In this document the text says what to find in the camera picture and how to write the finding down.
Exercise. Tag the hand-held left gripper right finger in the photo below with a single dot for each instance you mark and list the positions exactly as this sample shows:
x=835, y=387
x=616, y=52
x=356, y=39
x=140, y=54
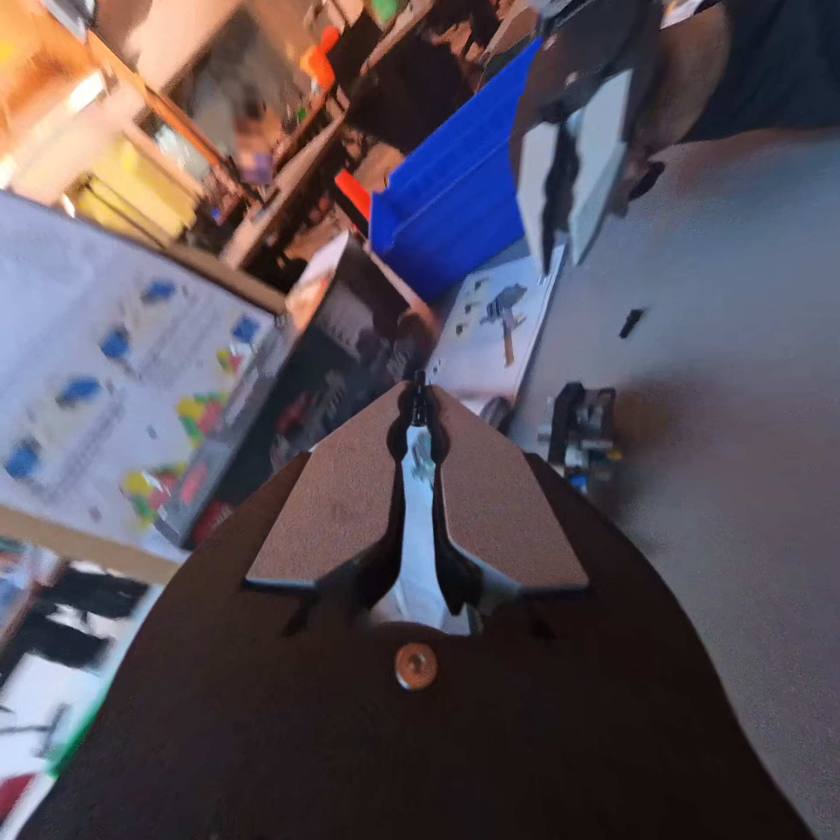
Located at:
x=508, y=512

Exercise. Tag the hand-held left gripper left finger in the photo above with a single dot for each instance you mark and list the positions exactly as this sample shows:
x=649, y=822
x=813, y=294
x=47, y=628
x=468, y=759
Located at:
x=328, y=505

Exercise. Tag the grey black lego assembly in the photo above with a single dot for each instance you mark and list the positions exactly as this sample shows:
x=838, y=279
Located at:
x=584, y=433

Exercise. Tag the person's right hand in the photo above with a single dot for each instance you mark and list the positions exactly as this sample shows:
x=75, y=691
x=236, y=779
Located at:
x=689, y=79

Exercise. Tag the small black lego piece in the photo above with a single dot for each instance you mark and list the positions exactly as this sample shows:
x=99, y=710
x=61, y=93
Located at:
x=632, y=323

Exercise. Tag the orange object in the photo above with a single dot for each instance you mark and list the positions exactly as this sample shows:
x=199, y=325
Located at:
x=321, y=59
x=351, y=193

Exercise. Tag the black lego pin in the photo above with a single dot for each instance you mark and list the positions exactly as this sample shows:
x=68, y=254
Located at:
x=418, y=394

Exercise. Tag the blue plastic bin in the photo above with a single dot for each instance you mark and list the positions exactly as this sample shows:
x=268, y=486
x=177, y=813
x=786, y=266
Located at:
x=453, y=197

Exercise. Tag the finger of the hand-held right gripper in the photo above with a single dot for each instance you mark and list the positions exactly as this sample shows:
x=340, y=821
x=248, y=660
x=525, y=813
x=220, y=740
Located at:
x=600, y=157
x=535, y=177

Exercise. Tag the lego instruction booklet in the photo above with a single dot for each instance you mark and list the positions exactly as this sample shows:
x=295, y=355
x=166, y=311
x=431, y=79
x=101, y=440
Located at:
x=485, y=354

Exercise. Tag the black lego box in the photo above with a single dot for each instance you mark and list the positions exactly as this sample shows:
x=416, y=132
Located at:
x=341, y=367

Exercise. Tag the white board with brick pictures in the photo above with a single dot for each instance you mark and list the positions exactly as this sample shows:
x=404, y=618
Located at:
x=98, y=394

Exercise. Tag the person's right forearm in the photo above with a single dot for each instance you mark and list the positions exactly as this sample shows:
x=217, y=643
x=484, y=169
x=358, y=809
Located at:
x=781, y=65

